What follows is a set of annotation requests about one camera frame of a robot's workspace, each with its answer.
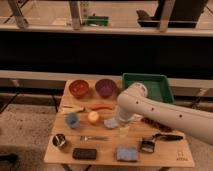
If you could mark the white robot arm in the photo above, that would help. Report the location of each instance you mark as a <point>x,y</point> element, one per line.
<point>134,100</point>

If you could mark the red chili pepper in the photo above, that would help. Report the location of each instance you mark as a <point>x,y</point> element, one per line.
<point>101,106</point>

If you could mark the small grey blue towel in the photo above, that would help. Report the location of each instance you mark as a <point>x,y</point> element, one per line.
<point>110,123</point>

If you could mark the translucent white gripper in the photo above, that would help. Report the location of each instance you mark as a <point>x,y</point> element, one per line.
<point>123,131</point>

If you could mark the red orange bowl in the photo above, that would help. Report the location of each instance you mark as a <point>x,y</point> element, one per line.
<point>79,88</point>

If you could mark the yellow banana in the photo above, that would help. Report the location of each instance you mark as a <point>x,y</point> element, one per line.
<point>71,109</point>

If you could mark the purple bowl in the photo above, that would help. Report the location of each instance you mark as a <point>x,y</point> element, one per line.
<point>106,87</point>

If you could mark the dark machine on shelf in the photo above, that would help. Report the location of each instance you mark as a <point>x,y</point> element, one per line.
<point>185,14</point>

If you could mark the blue cup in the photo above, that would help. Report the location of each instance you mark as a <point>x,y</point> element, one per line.
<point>71,120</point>

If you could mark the green plastic tray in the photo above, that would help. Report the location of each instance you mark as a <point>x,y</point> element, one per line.
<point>157,86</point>

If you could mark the yellow apple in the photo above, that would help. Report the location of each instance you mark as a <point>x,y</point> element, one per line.
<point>93,117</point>

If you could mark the black sponge block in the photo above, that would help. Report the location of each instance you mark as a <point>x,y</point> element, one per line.
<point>82,153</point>

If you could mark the blue sponge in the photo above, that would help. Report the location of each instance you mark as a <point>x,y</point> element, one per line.
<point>126,154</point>

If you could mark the black handled knife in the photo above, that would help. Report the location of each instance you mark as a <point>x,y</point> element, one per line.
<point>167,137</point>

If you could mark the silver fork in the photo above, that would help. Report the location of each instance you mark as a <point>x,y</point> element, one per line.
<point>86,138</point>

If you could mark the green box on shelf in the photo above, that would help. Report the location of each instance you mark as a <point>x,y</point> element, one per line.
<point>97,20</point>

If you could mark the white plastic cup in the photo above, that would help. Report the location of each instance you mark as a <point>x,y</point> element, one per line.
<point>137,117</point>

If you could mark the red grape bunch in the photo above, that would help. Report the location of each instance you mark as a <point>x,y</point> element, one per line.
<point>156,125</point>

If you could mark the wooden folding table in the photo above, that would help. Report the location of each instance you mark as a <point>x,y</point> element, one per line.
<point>167,154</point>

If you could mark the metal cup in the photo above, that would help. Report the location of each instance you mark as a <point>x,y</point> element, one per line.
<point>59,141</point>

